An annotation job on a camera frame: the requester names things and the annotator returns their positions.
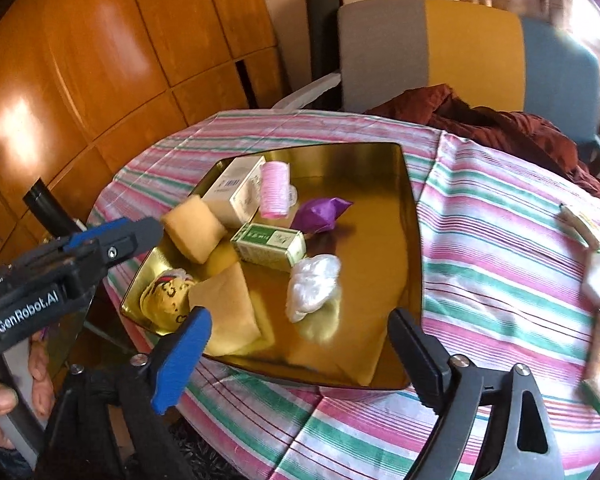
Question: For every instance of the striped tablecloth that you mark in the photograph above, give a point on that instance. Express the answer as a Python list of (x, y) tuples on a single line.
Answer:
[(480, 285)]

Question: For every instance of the black rolled mat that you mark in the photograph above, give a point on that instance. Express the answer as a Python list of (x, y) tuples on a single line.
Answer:
[(322, 35)]

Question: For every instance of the dark red jacket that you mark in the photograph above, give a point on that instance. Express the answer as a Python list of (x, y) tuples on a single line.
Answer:
[(505, 130)]

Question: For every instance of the purple foil packet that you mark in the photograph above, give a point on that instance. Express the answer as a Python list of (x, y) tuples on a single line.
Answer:
[(320, 212)]

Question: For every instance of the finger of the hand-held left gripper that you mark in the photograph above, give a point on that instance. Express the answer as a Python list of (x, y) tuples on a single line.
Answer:
[(100, 235), (130, 247)]

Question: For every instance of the black metal tube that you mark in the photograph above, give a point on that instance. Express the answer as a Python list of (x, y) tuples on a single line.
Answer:
[(50, 202)]

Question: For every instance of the gold metal tin box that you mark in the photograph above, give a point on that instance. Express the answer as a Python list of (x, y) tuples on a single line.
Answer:
[(360, 270)]

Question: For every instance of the thick yellow sponge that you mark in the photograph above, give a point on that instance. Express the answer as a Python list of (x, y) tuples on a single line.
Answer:
[(192, 230)]

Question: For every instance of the cream cardboard carton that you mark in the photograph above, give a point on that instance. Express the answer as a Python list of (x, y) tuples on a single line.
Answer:
[(230, 195)]

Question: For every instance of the pink hair roller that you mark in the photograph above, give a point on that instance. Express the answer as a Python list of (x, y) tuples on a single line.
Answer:
[(275, 190)]

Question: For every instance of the printed snack pouch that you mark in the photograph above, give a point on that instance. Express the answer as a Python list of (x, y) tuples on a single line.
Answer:
[(167, 300)]

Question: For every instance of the small green-ended snack packet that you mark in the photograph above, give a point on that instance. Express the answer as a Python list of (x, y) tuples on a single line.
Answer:
[(582, 225)]

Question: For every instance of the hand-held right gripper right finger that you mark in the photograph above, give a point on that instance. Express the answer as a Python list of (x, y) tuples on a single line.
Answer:
[(420, 355)]

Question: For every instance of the white plastic bag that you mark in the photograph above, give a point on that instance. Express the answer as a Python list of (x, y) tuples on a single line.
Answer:
[(310, 285)]

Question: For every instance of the grey yellow blue armchair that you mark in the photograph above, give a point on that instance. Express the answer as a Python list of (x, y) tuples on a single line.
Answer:
[(470, 50)]

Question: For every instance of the wooden wardrobe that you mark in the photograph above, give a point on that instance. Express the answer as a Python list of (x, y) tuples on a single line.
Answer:
[(105, 35)]

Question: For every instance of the small green box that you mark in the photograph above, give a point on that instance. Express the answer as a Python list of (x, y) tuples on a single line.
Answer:
[(267, 245)]

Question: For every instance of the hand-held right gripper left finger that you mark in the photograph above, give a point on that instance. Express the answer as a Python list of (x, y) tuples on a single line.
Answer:
[(180, 355)]

